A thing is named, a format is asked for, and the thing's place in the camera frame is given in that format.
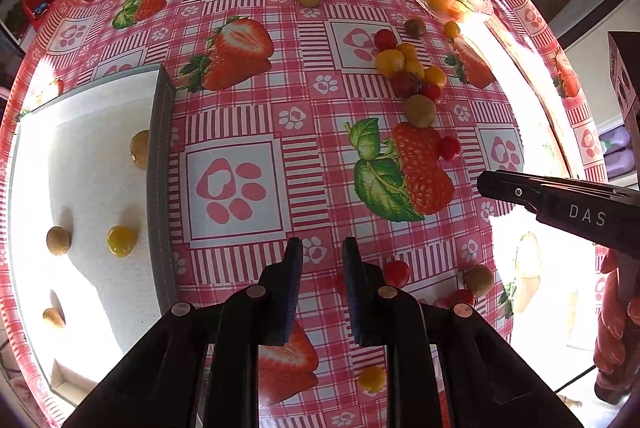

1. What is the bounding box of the brown fruit in tray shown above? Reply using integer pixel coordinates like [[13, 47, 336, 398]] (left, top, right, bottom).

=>
[[46, 226, 72, 256]]

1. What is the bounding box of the red cherry tomato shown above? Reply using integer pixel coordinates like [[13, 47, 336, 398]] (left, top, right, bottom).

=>
[[373, 28, 397, 51]]

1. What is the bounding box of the large orange tomato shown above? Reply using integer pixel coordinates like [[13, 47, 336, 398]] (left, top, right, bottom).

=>
[[375, 49, 406, 79]]

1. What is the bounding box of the yellow fruit in tray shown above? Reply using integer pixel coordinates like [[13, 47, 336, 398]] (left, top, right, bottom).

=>
[[106, 226, 137, 258]]

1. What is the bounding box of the pale green round fruit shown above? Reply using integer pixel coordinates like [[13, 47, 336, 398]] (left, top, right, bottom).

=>
[[405, 94, 436, 128]]

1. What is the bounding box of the orange cherry tomato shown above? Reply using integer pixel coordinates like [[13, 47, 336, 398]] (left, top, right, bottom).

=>
[[396, 42, 418, 62]]

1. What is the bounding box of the white tray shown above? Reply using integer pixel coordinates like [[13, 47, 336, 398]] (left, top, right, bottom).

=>
[[8, 64, 176, 413]]

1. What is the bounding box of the yellow tomato near bowl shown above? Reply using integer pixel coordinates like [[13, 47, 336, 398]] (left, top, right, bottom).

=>
[[444, 21, 460, 40]]

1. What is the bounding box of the yellow fruit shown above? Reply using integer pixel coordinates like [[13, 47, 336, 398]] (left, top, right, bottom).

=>
[[357, 365, 386, 396], [106, 226, 137, 258]]

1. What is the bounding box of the dark olive fruit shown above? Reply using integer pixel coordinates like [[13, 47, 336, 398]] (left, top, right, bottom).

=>
[[404, 18, 426, 38]]

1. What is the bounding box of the pink strawberry tablecloth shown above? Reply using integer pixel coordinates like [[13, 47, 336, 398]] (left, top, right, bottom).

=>
[[1, 0, 606, 427]]

